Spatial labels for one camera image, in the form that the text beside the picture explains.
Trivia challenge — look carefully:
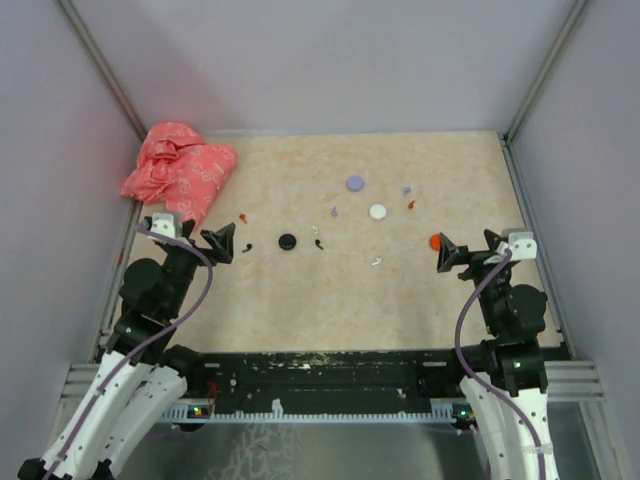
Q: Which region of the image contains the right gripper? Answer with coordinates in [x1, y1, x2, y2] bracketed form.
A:
[437, 227, 516, 334]

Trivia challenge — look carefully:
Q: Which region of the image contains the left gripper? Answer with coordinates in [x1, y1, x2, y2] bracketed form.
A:
[163, 219, 235, 316]

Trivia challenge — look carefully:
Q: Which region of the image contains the black earbud charging case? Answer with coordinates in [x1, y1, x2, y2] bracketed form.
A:
[278, 233, 297, 251]

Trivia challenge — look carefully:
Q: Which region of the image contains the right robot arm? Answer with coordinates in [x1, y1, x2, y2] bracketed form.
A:
[433, 229, 559, 479]

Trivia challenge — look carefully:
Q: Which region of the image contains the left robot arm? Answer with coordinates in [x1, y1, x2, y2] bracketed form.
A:
[17, 213, 236, 479]

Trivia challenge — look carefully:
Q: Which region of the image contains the orange earbud charging case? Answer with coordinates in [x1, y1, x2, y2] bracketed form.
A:
[429, 234, 441, 251]

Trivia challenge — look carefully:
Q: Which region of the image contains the white earbud charging case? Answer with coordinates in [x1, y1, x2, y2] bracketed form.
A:
[369, 204, 388, 221]

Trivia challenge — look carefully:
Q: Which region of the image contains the purple earbud charging case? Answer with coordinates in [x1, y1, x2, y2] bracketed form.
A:
[345, 175, 364, 192]

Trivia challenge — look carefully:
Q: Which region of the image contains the pink crumpled cloth bag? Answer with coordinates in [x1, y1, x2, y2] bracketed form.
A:
[120, 122, 238, 225]

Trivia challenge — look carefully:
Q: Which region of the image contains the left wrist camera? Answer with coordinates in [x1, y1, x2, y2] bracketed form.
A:
[145, 212, 182, 239]

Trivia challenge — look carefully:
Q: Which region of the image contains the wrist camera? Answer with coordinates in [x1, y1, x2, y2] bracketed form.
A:
[496, 229, 538, 261]
[145, 212, 182, 239]

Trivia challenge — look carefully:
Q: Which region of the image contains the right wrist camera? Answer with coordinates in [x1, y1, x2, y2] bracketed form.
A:
[496, 229, 538, 261]

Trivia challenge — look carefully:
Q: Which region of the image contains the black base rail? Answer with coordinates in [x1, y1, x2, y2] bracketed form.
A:
[183, 350, 463, 415]

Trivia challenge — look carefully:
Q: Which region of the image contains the white cable duct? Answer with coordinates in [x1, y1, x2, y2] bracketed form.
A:
[162, 399, 464, 425]

